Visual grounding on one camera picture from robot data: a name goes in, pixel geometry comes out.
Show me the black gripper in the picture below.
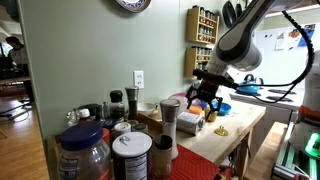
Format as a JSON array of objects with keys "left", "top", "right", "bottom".
[{"left": 185, "top": 78, "right": 224, "bottom": 122}]

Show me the grey Vietnam coffee bag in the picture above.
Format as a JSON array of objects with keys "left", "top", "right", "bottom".
[{"left": 175, "top": 111, "right": 206, "bottom": 136}]

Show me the wooden tray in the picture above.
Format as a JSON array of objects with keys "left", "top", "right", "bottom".
[{"left": 136, "top": 108, "right": 164, "bottom": 135}]

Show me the dark blue mug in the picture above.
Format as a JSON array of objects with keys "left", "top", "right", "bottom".
[{"left": 195, "top": 97, "right": 210, "bottom": 110}]

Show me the orange round container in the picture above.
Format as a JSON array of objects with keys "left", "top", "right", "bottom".
[{"left": 187, "top": 105, "right": 204, "bottom": 117}]

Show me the yellow cup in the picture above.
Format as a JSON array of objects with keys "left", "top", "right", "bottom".
[{"left": 204, "top": 107, "right": 219, "bottom": 123}]

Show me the white plastic bag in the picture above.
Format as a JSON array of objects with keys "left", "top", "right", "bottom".
[{"left": 219, "top": 85, "right": 238, "bottom": 103}]

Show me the blue bowl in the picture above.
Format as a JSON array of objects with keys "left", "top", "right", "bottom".
[{"left": 213, "top": 101, "right": 232, "bottom": 117}]

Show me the clear plastic bag pink zip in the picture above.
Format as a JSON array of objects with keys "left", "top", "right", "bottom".
[{"left": 168, "top": 92, "right": 201, "bottom": 115}]

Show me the small gold metal object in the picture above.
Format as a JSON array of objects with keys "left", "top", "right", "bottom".
[{"left": 213, "top": 125, "right": 230, "bottom": 137}]

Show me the tall salt grinder silver top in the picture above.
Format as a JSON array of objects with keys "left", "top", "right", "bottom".
[{"left": 159, "top": 98, "right": 181, "bottom": 160}]

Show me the white electric stove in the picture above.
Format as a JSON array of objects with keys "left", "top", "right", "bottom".
[{"left": 219, "top": 68, "right": 306, "bottom": 111}]

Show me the red ribbed mat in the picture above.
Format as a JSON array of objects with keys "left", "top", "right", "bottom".
[{"left": 149, "top": 143, "right": 221, "bottom": 180}]

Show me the small jar dark lid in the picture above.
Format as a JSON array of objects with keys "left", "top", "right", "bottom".
[{"left": 131, "top": 122, "right": 149, "bottom": 135}]

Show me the red-lid spice jar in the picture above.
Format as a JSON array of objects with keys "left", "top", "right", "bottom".
[{"left": 153, "top": 134, "right": 174, "bottom": 179}]

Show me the dark pepper grinder silver top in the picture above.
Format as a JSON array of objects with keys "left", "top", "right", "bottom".
[{"left": 124, "top": 86, "right": 140, "bottom": 122}]

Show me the small jar white lid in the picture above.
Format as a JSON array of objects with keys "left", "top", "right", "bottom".
[{"left": 112, "top": 121, "right": 132, "bottom": 139}]

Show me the glass bottle black cap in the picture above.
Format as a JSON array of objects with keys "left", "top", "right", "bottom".
[{"left": 109, "top": 89, "right": 126, "bottom": 123}]

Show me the large black frying pan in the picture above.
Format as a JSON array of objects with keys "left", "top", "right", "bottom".
[{"left": 221, "top": 0, "right": 238, "bottom": 30}]

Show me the dark canister white lid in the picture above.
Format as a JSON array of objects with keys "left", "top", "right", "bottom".
[{"left": 111, "top": 131, "right": 153, "bottom": 180}]

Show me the small black hanging pan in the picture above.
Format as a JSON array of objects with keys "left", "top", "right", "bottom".
[{"left": 235, "top": 1, "right": 244, "bottom": 18}]

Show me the small thin clear bottle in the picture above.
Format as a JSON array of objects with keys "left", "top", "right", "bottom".
[{"left": 102, "top": 101, "right": 110, "bottom": 119}]

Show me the jar with dark blue lid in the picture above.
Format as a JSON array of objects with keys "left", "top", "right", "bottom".
[{"left": 99, "top": 118, "right": 116, "bottom": 131}]

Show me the jar with red lid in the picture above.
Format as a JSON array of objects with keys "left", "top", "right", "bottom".
[{"left": 101, "top": 128, "right": 111, "bottom": 148}]

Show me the black kitchen container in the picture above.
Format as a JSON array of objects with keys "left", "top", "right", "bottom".
[{"left": 77, "top": 103, "right": 103, "bottom": 122}]

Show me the bottle with white cap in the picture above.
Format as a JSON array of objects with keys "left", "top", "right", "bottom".
[{"left": 77, "top": 108, "right": 92, "bottom": 124}]

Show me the blue paper sheet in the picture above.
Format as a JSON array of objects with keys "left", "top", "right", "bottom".
[{"left": 301, "top": 23, "right": 316, "bottom": 43}]

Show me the large plastic jar blue lid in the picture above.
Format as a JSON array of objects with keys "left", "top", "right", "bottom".
[{"left": 57, "top": 121, "right": 112, "bottom": 180}]

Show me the clear glass jar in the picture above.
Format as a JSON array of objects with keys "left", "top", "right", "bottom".
[{"left": 65, "top": 109, "right": 79, "bottom": 128}]

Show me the person in white shirt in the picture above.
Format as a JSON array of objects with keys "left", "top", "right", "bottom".
[{"left": 4, "top": 35, "right": 34, "bottom": 103}]

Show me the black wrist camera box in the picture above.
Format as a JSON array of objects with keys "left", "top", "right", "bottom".
[{"left": 192, "top": 68, "right": 240, "bottom": 90}]

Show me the blue kettle black handle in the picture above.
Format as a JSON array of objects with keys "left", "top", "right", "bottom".
[{"left": 236, "top": 73, "right": 264, "bottom": 95}]

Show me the white wall outlet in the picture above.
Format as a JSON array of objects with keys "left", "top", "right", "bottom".
[{"left": 133, "top": 70, "right": 145, "bottom": 90}]

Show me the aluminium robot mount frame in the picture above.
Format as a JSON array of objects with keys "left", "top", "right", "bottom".
[{"left": 271, "top": 131, "right": 320, "bottom": 180}]

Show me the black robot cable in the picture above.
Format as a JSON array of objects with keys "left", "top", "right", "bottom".
[{"left": 233, "top": 9, "right": 316, "bottom": 104}]

